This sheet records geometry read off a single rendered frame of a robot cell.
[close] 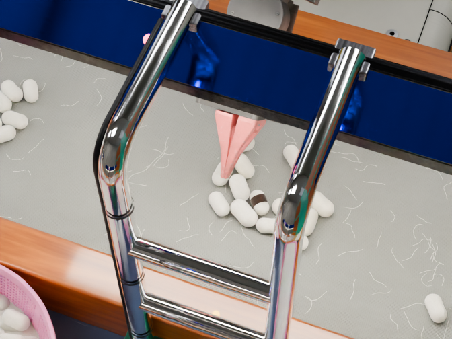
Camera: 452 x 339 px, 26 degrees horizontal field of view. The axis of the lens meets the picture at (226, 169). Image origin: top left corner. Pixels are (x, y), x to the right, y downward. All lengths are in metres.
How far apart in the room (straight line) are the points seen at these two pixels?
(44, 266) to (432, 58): 0.55
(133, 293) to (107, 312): 0.16
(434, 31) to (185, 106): 0.83
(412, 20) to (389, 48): 0.69
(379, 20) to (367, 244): 0.88
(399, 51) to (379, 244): 0.27
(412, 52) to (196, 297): 0.44
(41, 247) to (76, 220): 0.06
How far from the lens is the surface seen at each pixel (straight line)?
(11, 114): 1.24
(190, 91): 0.88
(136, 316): 1.02
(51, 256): 1.13
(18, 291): 1.13
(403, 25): 1.96
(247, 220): 1.14
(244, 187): 1.16
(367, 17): 1.96
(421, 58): 1.29
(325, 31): 1.30
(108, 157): 0.77
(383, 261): 1.15
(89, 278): 1.11
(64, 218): 1.18
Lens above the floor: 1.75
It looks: 58 degrees down
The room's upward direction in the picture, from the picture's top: straight up
